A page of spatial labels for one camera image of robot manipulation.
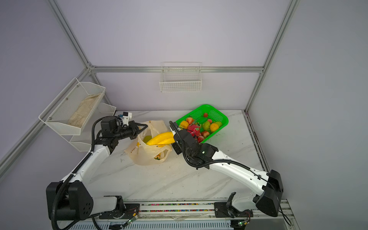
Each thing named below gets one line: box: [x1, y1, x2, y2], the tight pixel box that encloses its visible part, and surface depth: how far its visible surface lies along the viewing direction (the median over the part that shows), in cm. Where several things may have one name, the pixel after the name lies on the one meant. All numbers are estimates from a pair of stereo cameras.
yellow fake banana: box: [146, 131, 176, 148], surface depth 78 cm
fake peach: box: [186, 116, 194, 125], surface depth 105 cm
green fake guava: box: [202, 120, 211, 131], surface depth 106 cm
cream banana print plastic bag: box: [124, 119, 173, 166], surface depth 77 cm
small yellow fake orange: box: [209, 123, 219, 132], surface depth 103 cm
